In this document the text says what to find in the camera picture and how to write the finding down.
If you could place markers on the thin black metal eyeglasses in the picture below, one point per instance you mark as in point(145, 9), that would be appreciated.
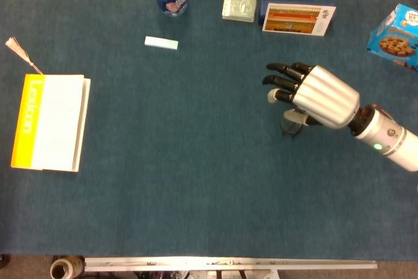
point(290, 126)

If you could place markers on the teal felt table cloth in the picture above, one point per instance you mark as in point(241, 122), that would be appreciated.
point(196, 161)

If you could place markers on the small black object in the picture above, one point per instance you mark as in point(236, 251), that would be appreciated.
point(4, 261)

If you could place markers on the pale green small strip box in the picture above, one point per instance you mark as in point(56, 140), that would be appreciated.
point(161, 43)

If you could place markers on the blue cookie box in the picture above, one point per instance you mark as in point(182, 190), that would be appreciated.
point(392, 40)

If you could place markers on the aluminium profile rail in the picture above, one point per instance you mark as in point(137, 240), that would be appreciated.
point(228, 263)

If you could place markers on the palace picture postcard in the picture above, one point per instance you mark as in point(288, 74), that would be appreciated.
point(294, 19)

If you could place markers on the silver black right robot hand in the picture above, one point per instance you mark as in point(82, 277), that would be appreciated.
point(326, 96)

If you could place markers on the yellow white Lexicon book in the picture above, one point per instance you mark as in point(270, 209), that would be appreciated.
point(52, 122)

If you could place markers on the small green white box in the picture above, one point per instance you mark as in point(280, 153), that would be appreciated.
point(239, 8)

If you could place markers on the brown tape roll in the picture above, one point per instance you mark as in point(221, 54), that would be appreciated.
point(60, 270)

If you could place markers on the pink bookmark tassel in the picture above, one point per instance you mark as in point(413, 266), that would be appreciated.
point(14, 45)

